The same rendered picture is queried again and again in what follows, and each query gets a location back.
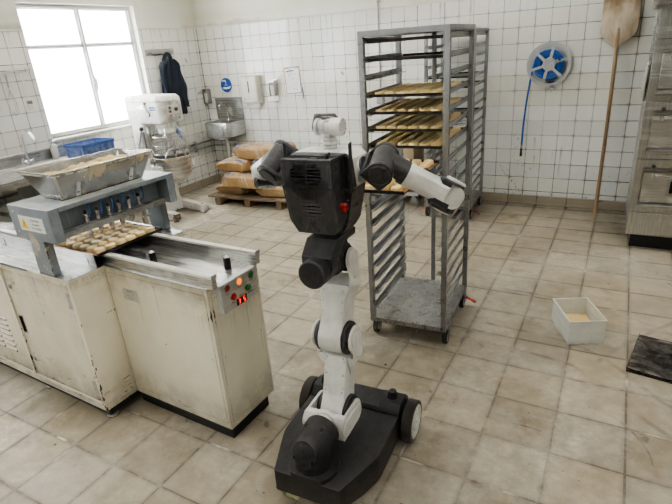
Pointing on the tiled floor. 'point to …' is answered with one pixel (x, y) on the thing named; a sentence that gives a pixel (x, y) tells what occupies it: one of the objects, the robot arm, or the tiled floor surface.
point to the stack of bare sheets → (652, 358)
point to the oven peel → (620, 30)
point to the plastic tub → (578, 321)
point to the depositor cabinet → (66, 329)
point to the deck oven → (654, 146)
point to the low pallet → (249, 199)
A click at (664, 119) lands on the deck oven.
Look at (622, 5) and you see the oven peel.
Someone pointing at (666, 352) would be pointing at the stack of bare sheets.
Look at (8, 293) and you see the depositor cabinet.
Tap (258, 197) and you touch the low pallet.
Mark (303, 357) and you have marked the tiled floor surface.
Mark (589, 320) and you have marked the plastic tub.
